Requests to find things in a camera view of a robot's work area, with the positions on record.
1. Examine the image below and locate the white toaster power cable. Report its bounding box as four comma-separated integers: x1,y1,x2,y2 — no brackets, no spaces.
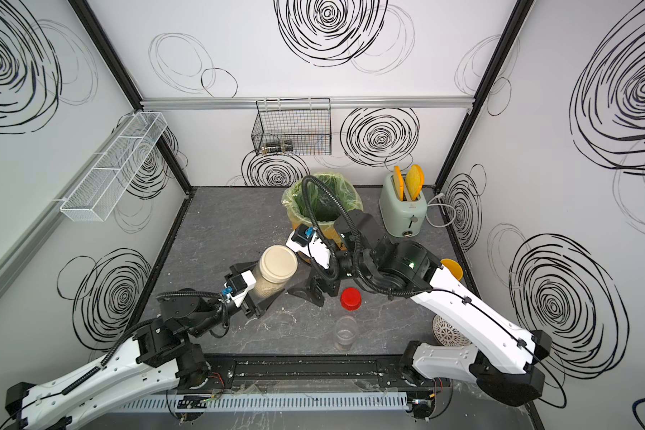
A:
424,192,458,229

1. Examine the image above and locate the patterned white bowl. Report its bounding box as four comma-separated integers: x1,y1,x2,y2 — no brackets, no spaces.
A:
432,315,471,348

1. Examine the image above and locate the right yellow toast slice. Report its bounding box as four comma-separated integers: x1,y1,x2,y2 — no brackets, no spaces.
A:
405,164,425,201

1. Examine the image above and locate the orange trash bin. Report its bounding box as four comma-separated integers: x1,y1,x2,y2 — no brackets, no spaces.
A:
290,215,346,249

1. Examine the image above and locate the yellow toast slice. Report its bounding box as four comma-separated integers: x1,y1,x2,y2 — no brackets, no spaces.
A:
405,164,425,201
392,166,405,202

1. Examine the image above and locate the clear jar with oatmeal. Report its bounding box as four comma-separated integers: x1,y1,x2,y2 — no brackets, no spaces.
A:
334,315,358,352

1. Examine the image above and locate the white wire wall shelf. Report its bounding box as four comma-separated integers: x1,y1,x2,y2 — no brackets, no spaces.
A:
60,112,168,222

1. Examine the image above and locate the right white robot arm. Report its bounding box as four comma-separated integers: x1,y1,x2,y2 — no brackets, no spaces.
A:
287,210,551,407

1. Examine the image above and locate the beige lidded oatmeal jar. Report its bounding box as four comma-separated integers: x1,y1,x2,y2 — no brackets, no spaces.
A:
253,245,298,299

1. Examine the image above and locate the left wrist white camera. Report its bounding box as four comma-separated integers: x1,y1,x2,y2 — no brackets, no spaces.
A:
221,271,256,308

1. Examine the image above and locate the black wire wall basket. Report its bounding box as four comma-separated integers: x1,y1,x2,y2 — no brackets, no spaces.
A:
251,98,333,156

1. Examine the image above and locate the mint green toaster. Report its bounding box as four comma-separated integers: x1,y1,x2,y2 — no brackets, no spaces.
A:
379,174,427,238

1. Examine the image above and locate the green plastic bin liner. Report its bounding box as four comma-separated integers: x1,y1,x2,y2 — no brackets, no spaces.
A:
281,172,364,229

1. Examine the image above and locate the dark item in basket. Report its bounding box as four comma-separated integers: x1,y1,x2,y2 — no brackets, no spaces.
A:
261,138,294,155

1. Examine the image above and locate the yellow mug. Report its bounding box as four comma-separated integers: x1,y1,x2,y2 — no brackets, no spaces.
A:
441,258,464,281

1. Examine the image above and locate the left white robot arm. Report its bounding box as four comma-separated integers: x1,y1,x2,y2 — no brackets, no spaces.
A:
2,263,284,429

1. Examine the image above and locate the left yellow toast slice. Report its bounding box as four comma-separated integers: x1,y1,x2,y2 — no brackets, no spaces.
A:
392,166,405,202

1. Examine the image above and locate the red jar lid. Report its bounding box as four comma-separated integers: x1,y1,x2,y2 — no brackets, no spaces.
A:
340,287,363,311

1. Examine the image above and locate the white slotted cable duct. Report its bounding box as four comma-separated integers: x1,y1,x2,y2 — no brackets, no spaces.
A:
115,392,409,415

